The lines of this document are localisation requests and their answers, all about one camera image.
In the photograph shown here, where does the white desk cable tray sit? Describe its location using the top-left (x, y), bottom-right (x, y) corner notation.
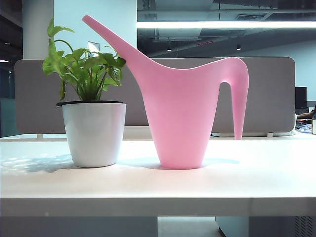
top-left (123, 125), bottom-right (153, 141)

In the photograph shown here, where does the green leafy plant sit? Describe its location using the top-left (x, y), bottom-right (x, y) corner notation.
top-left (42, 17), bottom-right (127, 101)

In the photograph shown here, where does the black computer monitor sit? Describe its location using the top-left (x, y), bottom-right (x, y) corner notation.
top-left (295, 86), bottom-right (308, 109)

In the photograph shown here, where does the ceiling air vent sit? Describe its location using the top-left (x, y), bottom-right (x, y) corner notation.
top-left (236, 13), bottom-right (269, 20)

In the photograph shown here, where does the white plant pot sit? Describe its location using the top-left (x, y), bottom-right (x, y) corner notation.
top-left (61, 102), bottom-right (127, 168)

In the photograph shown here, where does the black inner pot rim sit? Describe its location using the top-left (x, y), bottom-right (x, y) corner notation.
top-left (56, 100), bottom-right (124, 107)

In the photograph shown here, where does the person's forearm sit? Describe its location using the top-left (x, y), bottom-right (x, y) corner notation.
top-left (297, 111), bottom-right (316, 120)

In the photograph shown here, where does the pink plastic watering can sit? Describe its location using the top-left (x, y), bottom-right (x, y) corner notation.
top-left (82, 15), bottom-right (249, 170)

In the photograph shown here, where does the grey desk divider panel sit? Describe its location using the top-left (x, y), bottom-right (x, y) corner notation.
top-left (14, 57), bottom-right (296, 134)

